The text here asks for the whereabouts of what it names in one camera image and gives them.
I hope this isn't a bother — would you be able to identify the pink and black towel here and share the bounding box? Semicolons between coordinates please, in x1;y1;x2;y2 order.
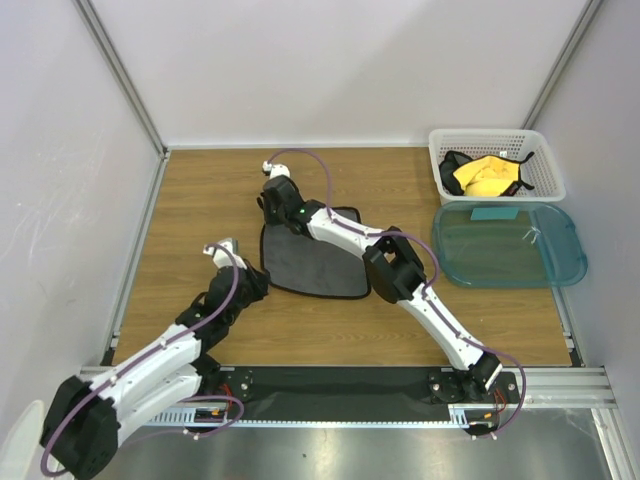
260;224;371;300

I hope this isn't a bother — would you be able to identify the yellow and black towel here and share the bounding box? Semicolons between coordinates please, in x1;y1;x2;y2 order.
438;150;535;198

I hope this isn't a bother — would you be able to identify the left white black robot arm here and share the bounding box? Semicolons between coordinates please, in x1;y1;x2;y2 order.
40;258;269;479

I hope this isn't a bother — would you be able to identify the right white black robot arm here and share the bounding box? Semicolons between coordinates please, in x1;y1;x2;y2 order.
259;175;503;402

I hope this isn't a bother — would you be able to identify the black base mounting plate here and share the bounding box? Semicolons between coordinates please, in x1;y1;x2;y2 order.
220;366;520;423

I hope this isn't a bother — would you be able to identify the teal transparent plastic tray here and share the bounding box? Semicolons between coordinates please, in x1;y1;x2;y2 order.
431;201;588;289

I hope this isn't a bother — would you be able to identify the white perforated plastic basket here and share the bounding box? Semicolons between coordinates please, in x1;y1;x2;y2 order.
428;128;566;204

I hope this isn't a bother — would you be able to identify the white object at left edge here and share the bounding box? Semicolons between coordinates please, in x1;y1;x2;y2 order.
1;400;44;480

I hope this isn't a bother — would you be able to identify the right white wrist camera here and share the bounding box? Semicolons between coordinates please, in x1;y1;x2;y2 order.
262;160;290;179

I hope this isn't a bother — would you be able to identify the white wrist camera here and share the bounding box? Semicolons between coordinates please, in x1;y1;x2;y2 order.
262;160;290;179
202;237;247;269

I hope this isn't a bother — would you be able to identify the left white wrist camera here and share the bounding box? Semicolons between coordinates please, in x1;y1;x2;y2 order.
202;237;247;269

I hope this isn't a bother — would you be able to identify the left grey cable duct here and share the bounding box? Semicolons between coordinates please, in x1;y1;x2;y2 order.
147;402;230;428

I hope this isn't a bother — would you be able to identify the grey cable duct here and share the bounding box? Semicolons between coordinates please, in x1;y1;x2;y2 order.
448;404;501;429
147;402;230;428

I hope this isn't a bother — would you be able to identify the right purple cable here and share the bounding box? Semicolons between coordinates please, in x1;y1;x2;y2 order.
267;148;527;441

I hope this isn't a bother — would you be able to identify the right grey cable duct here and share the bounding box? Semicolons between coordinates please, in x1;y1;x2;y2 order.
448;404;501;429

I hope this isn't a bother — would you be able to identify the aluminium frame rail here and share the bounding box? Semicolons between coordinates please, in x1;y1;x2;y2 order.
69;365;621;407

